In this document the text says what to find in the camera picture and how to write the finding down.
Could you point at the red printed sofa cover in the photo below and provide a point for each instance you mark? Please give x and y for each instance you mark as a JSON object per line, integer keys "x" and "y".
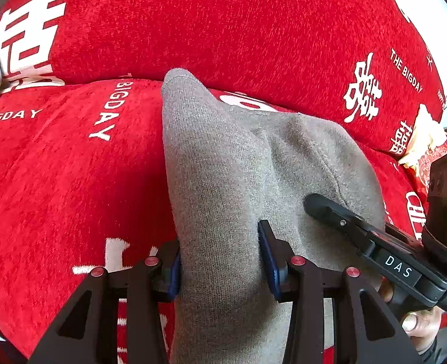
{"x": 246, "y": 26}

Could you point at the cream crumpled cloth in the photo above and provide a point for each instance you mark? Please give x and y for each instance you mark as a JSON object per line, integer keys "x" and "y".
{"x": 424, "y": 136}

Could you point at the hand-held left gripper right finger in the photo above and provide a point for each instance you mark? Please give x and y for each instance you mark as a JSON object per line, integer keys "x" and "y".
{"x": 269, "y": 265}

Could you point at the grey knit garment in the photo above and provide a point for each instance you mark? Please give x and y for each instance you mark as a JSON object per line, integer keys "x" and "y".
{"x": 216, "y": 178}

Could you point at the person's right hand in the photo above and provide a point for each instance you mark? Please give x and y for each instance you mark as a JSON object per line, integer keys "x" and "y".
{"x": 420, "y": 326}

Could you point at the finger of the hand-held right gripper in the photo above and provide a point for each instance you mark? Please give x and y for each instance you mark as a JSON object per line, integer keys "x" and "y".
{"x": 333, "y": 216}

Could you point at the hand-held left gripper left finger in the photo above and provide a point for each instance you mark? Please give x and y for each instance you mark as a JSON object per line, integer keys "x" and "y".
{"x": 174, "y": 278}

